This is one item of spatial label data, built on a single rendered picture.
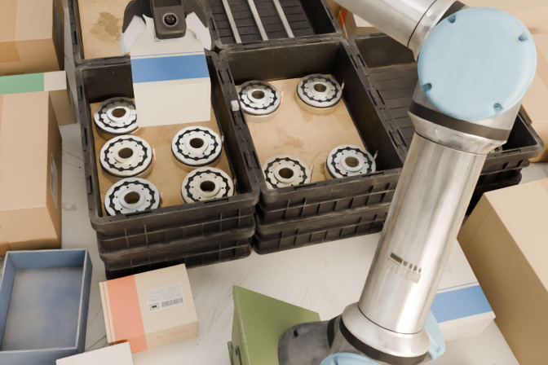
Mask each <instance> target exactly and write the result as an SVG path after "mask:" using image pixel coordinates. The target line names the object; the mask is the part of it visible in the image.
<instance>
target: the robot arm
mask: <svg viewBox="0 0 548 365"><path fill-rule="evenodd" d="M333 1H334V2H336V3H337V4H339V5H340V6H342V7H344V8H346V9H347V10H349V11H350V12H352V13H353V14H355V15H357V16H359V17H360V18H361V19H363V20H365V21H366V22H368V23H370V24H371V25H372V26H374V27H375V28H377V29H379V30H381V31H382V32H384V33H385V34H387V35H388V36H390V37H392V38H394V39H395V40H397V41H398V42H400V43H401V44H403V45H405V46H407V47H408V48H409V49H411V50H412V51H413V55H414V59H415V61H416V62H418V82H417V85H416V87H415V91H414V93H413V97H412V100H411V103H410V105H409V110H408V114H409V116H410V118H411V120H412V122H413V124H414V126H415V133H414V136H413V140H412V142H411V145H410V148H409V152H408V155H407V157H406V160H405V163H404V167H403V169H402V172H401V175H400V179H399V182H398V184H397V187H396V191H395V194H394V196H393V199H392V202H391V206H390V208H389V211H388V214H387V218H386V221H385V223H384V226H383V229H382V233H381V235H380V238H379V241H378V245H377V248H376V250H375V253H374V256H373V260H372V263H371V266H370V268H369V273H368V275H367V278H366V281H365V285H364V287H363V290H362V293H361V295H360V300H359V301H357V302H354V303H351V304H350V305H348V306H346V307H345V309H344V310H343V312H342V313H341V314H340V315H338V316H336V317H334V318H332V319H329V320H321V321H314V322H307V323H298V324H295V325H294V326H292V327H290V328H288V329H286V330H284V331H283V333H282V334H281V337H280V340H279V343H278V360H279V365H423V364H424V363H425V362H428V361H430V360H432V359H433V360H436V358H437V357H439V356H441V355H442V354H443V353H444V351H445V342H444V337H443V334H442V331H441V330H440V326H439V324H438V323H437V321H436V319H435V316H434V315H433V314H432V312H431V310H430V308H431V305H432V302H433V300H434V297H435V294H436V291H437V289H438V287H439V284H440V281H441V278H442V275H443V273H444V269H445V267H446V265H447V262H448V259H449V256H450V253H451V251H452V249H453V245H454V243H455V240H456V238H457V234H458V232H459V229H460V227H461V224H462V220H463V218H464V216H465V213H466V210H467V207H468V204H469V203H470V200H471V197H472V194H473V191H474V189H475V185H476V183H477V181H478V178H479V175H480V172H481V170H482V167H483V165H484V161H485V159H486V156H487V154H488V152H489V151H490V150H492V149H494V148H495V147H499V146H501V145H502V144H504V143H506V141H507V139H508V137H509V135H510V132H511V129H512V126H513V124H514V122H515V118H516V116H517V113H518V111H519V107H520V105H521V103H522V100H523V98H524V95H525V93H526V92H527V90H528V88H529V87H530V85H531V83H532V81H533V78H534V75H535V72H536V67H537V51H536V47H535V44H534V40H533V38H532V36H531V34H530V32H529V31H528V29H527V28H526V27H525V26H524V24H523V23H522V22H521V21H520V20H518V19H517V18H516V17H514V16H513V15H511V14H510V13H508V12H506V11H503V10H499V9H497V8H492V7H469V6H467V5H466V4H464V3H462V2H460V1H458V0H449V1H446V2H445V1H442V0H333ZM143 15H145V16H147V17H148V18H151V19H153V23H154V29H155V34H156V37H157V38H158V39H160V40H165V39H173V38H181V37H184V36H185V34H186V29H189V30H191V31H193V32H194V33H195V35H196V38H197V40H199V41H200V42H201V43H202V44H203V48H205V49H206V50H208V51H209V50H210V48H211V38H210V32H209V29H208V26H207V23H206V18H205V14H204V11H203V8H202V6H201V4H200V3H199V1H198V0H131V1H129V3H128V4H127V6H126V9H125V11H124V16H123V25H122V30H121V36H120V43H119V44H120V52H121V55H122V56H125V55H128V54H129V53H130V48H131V46H132V45H134V44H135V40H136V37H137V36H138V35H139V34H140V33H142V32H143V31H144V30H145V29H146V27H147V25H146V19H145V18H144V16H143Z"/></svg>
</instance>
